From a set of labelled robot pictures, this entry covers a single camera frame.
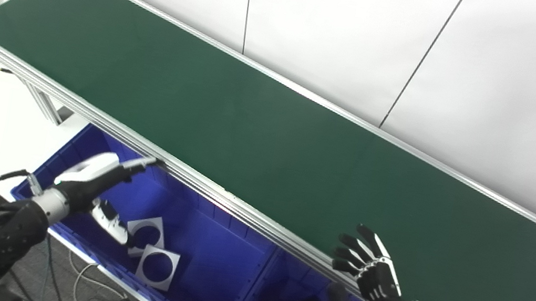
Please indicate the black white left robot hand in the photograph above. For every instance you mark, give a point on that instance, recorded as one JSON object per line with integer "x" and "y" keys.
{"x": 88, "y": 177}

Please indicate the white square part with hole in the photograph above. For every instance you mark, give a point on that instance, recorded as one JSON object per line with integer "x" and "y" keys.
{"x": 158, "y": 224}
{"x": 166, "y": 279}

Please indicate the aluminium conveyor leg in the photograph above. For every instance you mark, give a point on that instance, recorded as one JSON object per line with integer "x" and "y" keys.
{"x": 46, "y": 107}

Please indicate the green conveyor belt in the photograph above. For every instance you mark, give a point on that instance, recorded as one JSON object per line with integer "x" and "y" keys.
{"x": 271, "y": 161}

